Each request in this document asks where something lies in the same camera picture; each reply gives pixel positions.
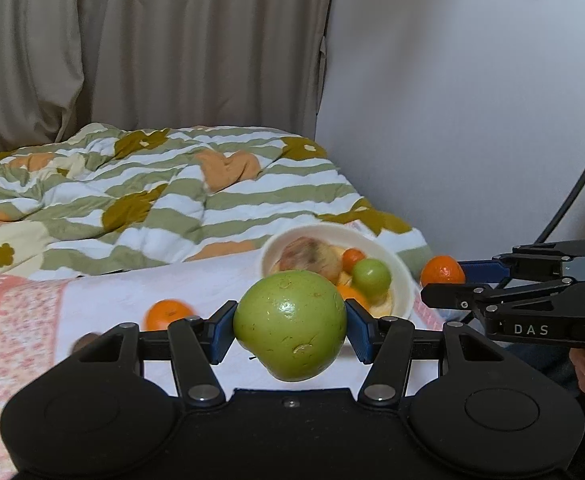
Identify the green striped floral quilt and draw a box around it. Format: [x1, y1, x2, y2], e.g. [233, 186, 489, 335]
[0, 122, 431, 281]

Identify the small orange mandarin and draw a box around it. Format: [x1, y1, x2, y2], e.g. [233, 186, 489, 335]
[341, 248, 367, 274]

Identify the black cable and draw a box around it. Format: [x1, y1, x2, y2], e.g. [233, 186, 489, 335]
[534, 152, 585, 246]

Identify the large orange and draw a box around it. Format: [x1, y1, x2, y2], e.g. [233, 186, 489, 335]
[144, 299, 196, 332]

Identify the pink floral tablecloth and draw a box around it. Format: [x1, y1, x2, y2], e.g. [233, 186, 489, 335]
[0, 231, 431, 479]

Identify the orange mandarin far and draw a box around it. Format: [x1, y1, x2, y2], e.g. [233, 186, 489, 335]
[420, 255, 466, 287]

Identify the cream oval duck dish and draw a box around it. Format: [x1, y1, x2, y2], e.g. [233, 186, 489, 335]
[258, 223, 417, 318]

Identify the large russet yellow apple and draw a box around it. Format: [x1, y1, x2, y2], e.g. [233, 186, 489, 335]
[278, 236, 342, 284]

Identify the small green apple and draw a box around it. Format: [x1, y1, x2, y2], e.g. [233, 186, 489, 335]
[351, 258, 392, 301]

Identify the beige curtain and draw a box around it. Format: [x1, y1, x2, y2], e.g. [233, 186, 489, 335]
[0, 0, 330, 152]

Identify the brown kiwi with sticker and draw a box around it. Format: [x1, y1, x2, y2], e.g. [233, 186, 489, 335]
[70, 333, 100, 354]

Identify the large green apple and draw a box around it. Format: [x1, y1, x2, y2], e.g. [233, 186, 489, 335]
[233, 270, 347, 382]

